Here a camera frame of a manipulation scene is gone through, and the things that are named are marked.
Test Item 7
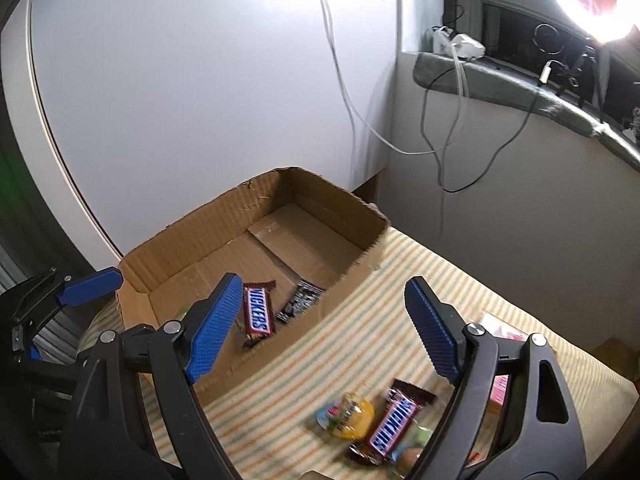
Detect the small green candy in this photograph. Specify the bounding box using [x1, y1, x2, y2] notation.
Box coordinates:
[408, 424, 433, 448]

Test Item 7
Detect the white power adapter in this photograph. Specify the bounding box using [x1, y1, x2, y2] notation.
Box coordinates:
[432, 26, 486, 60]

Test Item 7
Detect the small black candy packet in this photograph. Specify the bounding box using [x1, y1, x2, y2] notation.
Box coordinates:
[276, 278, 326, 324]

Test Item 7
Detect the white cable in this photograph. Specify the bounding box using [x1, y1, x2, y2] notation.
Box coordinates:
[307, 0, 471, 157]

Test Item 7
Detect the white plug connector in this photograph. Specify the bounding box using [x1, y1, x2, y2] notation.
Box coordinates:
[537, 60, 554, 87]

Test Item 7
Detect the green snack packet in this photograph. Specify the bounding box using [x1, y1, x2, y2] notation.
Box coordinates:
[174, 306, 191, 321]

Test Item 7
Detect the brown cardboard box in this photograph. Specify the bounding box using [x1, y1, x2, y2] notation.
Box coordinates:
[116, 167, 390, 404]

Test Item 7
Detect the white wardrobe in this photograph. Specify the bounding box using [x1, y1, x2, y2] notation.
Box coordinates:
[1, 0, 397, 268]

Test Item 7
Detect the yellow toy egg snack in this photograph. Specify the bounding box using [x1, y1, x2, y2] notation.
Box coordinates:
[316, 392, 375, 441]

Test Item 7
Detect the packaged sliced bread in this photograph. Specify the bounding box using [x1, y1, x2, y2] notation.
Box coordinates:
[480, 312, 527, 411]

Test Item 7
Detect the black cable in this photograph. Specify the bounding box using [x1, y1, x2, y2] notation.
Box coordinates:
[418, 64, 544, 194]

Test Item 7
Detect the brown chocolate egg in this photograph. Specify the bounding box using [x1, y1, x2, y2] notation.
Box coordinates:
[395, 448, 423, 478]

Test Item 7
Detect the Snickers bar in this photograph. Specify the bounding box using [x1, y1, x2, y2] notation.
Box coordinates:
[346, 379, 437, 466]
[243, 281, 276, 348]

